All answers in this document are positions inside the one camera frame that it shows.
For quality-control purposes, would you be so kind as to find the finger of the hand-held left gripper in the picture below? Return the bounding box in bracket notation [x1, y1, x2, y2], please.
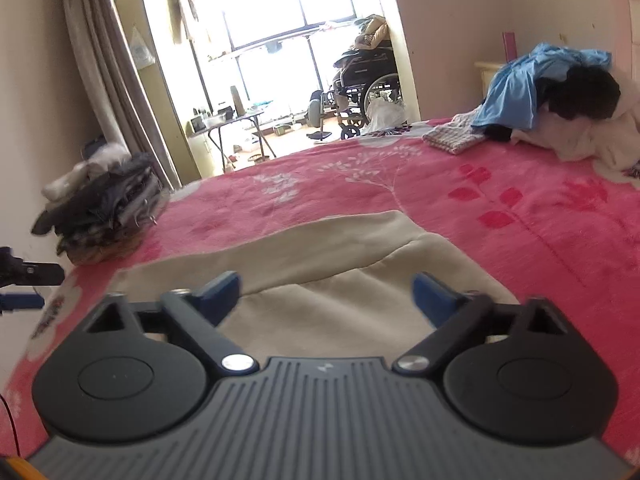
[0, 292, 45, 316]
[0, 246, 66, 289]

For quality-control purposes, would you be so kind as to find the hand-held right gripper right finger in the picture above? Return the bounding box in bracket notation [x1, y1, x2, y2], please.
[390, 272, 584, 377]

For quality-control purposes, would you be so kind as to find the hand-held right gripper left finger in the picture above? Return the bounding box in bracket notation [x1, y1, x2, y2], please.
[81, 271, 262, 377]

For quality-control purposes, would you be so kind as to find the beige hoodie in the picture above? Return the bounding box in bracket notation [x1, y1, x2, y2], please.
[109, 209, 521, 361]

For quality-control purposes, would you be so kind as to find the stack of folded clothes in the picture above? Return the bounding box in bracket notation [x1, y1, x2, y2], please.
[30, 141, 171, 267]

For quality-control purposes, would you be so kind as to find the pink floral blanket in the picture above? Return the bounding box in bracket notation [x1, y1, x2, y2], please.
[0, 119, 640, 466]

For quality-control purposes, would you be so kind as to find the checked cloth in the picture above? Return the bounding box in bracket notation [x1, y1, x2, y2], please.
[422, 112, 487, 154]

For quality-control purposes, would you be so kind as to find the folding table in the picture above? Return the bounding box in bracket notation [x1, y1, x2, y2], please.
[187, 110, 278, 173]

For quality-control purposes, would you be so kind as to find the white plastic bag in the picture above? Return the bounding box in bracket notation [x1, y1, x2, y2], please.
[366, 96, 408, 133]

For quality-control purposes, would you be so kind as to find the yellowish cabinet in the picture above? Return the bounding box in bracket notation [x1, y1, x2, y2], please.
[114, 0, 203, 181]

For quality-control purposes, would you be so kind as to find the grey-brown curtain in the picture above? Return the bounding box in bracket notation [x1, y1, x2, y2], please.
[56, 0, 183, 192]

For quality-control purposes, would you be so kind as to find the light blue cloth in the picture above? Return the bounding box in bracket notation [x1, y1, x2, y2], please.
[471, 42, 613, 129]

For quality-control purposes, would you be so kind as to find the cream nightstand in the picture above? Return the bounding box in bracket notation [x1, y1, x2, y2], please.
[474, 60, 507, 93]

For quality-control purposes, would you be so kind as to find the black wheelchair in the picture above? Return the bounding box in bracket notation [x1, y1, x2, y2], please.
[331, 42, 403, 141]

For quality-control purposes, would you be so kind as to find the clear plastic bag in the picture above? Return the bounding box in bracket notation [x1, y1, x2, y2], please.
[129, 25, 157, 68]

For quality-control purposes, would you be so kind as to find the black cloth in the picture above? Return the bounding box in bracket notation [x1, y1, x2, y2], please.
[487, 66, 622, 143]

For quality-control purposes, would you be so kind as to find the beige padded jacket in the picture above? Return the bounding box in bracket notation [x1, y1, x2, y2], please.
[350, 14, 392, 52]

